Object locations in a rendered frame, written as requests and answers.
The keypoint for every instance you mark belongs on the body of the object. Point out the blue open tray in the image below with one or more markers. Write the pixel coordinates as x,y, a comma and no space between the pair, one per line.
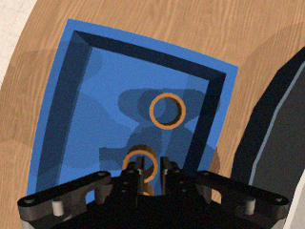
96,105

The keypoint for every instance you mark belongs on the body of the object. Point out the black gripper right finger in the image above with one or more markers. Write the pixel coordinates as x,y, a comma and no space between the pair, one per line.
262,207

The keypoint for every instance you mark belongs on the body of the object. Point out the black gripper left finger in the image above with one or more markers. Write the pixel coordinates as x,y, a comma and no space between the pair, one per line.
47,208

